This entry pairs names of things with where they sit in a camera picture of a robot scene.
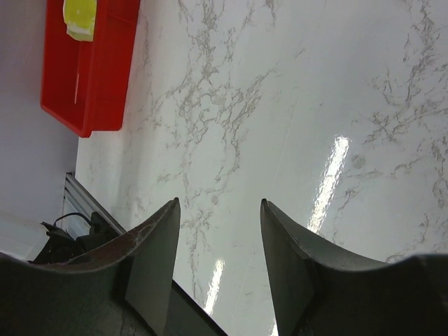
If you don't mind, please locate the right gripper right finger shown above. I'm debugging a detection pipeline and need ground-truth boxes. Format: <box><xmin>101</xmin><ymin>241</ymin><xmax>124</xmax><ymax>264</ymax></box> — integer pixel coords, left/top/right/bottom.
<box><xmin>260</xmin><ymin>200</ymin><xmax>447</xmax><ymax>335</ymax></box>

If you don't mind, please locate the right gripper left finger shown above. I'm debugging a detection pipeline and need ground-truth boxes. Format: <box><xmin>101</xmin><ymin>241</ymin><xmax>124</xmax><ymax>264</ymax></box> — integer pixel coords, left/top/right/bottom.
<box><xmin>1</xmin><ymin>199</ymin><xmax>181</xmax><ymax>335</ymax></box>

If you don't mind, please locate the yellow patterned towel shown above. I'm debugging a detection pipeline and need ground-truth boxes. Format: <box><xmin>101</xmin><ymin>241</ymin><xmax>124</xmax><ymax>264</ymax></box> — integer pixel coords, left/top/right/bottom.
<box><xmin>62</xmin><ymin>0</ymin><xmax>97</xmax><ymax>42</ymax></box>

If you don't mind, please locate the red plastic bin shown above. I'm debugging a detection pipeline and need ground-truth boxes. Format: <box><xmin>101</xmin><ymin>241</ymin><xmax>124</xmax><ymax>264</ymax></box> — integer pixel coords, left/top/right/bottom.
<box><xmin>41</xmin><ymin>1</ymin><xmax>140</xmax><ymax>138</ymax></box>

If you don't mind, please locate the aluminium front rail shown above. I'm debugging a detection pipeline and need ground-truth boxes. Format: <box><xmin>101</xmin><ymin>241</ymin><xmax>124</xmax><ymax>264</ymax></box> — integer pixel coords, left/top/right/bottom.
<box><xmin>62</xmin><ymin>172</ymin><xmax>126</xmax><ymax>234</ymax></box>

